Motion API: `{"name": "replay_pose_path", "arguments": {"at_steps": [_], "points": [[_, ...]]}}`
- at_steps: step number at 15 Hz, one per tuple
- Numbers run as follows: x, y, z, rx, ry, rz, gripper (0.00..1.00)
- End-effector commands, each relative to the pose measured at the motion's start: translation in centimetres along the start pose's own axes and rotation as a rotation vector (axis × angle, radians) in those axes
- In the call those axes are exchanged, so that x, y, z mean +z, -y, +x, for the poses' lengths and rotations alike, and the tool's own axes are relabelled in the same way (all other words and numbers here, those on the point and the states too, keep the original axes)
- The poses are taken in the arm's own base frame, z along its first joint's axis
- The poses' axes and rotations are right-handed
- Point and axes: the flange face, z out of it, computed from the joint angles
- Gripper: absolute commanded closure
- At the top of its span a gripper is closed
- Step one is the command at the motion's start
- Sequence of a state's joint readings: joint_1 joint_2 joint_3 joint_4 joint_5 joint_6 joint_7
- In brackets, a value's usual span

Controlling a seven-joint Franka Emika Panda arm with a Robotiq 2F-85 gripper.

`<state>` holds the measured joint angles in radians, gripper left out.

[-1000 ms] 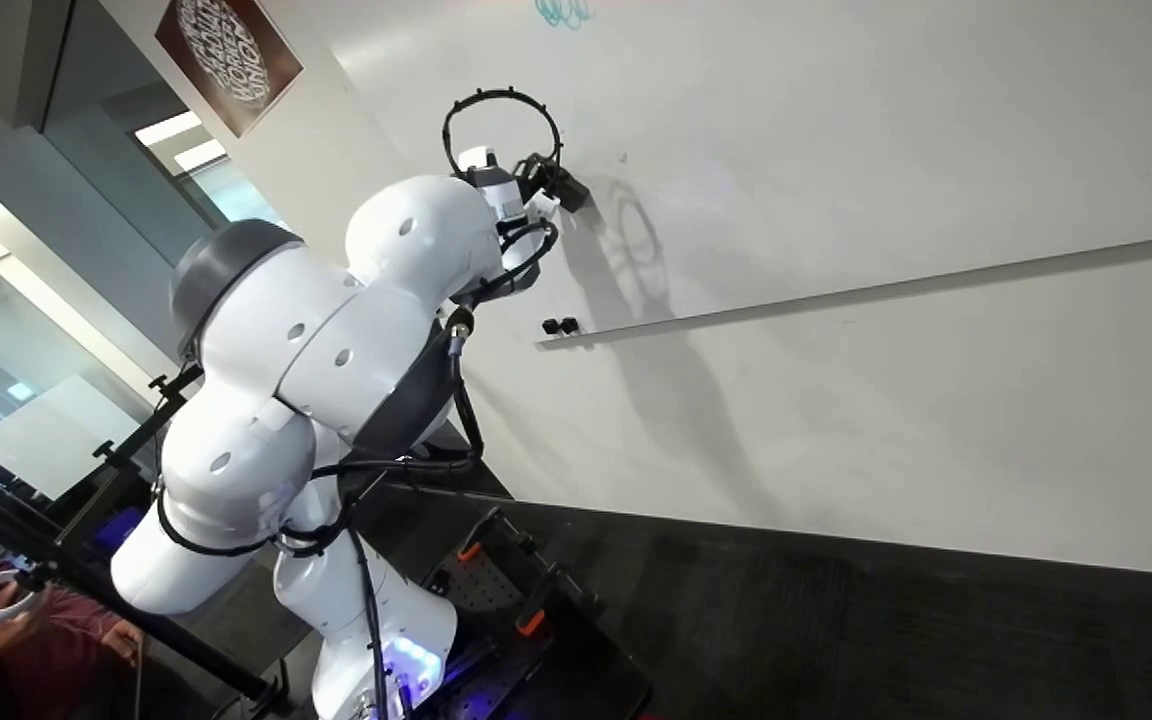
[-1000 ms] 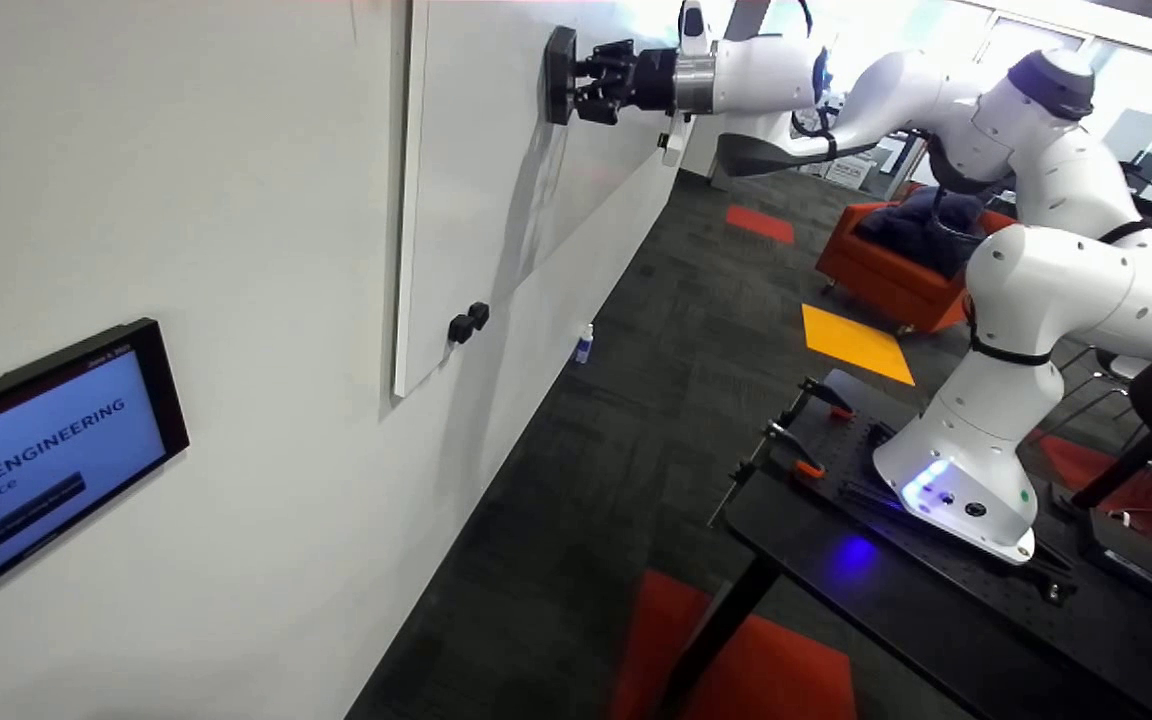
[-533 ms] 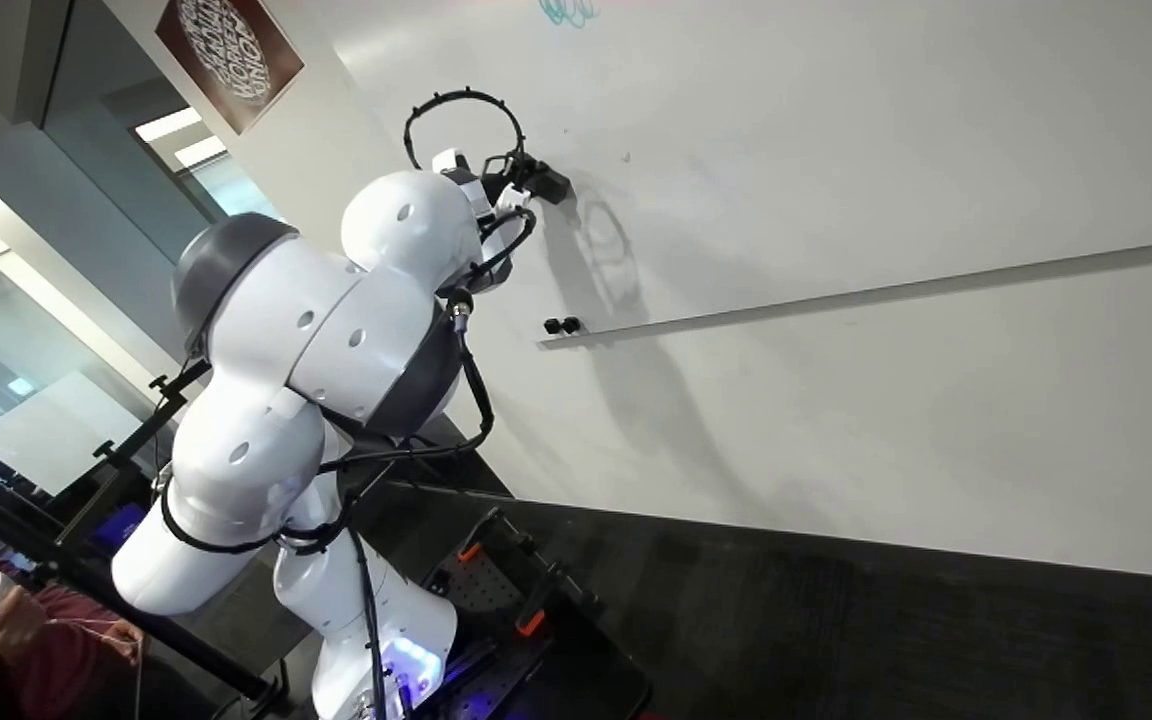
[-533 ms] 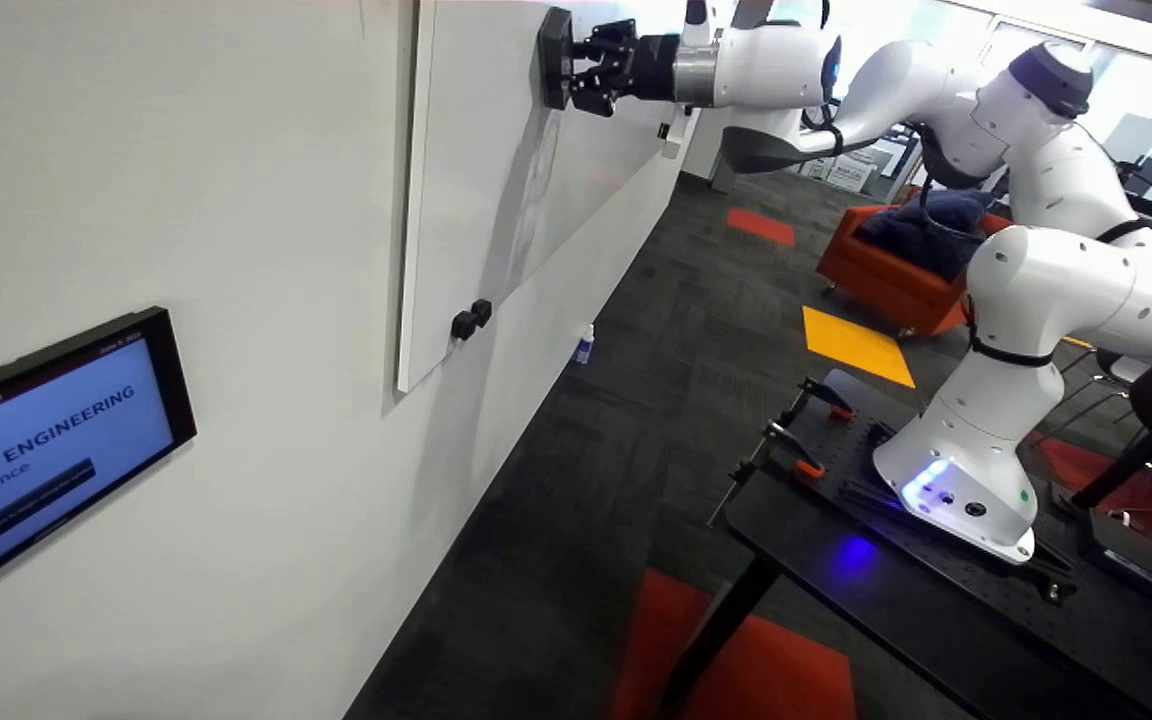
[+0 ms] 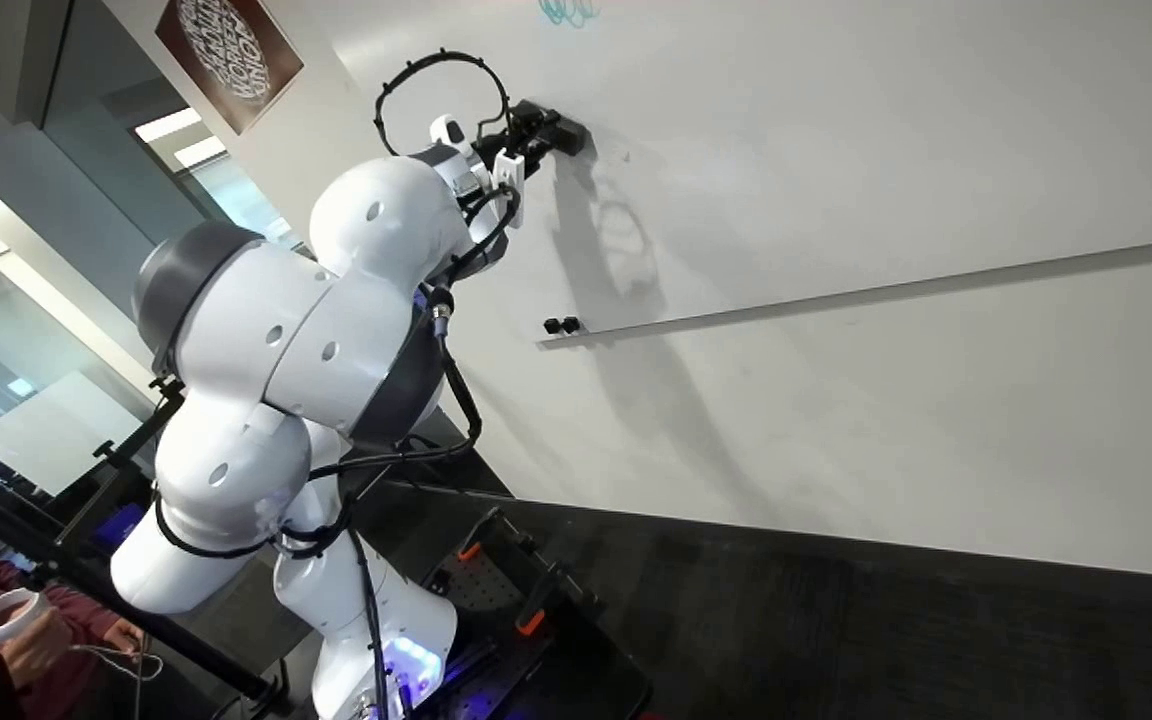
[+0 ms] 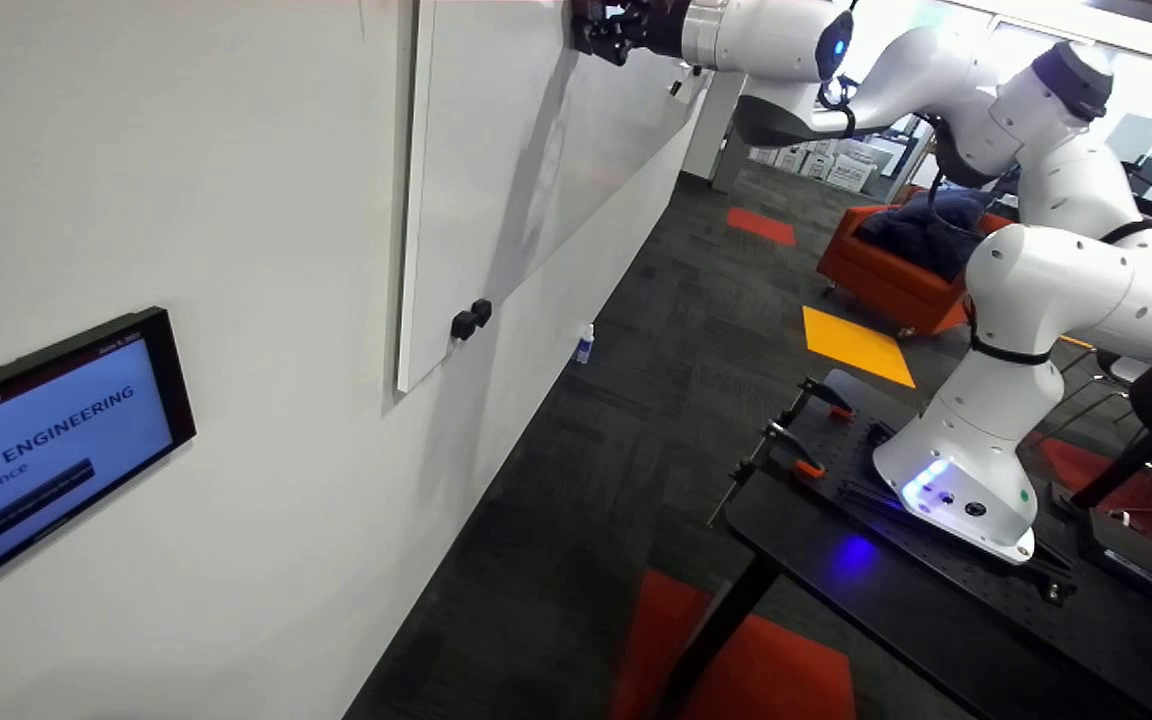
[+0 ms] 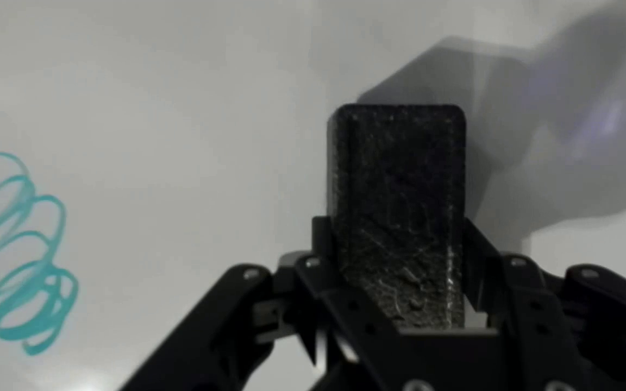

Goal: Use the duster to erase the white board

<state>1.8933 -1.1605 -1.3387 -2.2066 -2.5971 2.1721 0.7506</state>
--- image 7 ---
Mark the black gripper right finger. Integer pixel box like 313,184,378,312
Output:
463,219,626,391

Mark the large white whiteboard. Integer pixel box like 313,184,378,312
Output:
0,0,626,391

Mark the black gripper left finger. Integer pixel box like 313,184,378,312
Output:
119,215,396,391

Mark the black whiteboard duster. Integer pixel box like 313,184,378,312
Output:
326,103,469,332

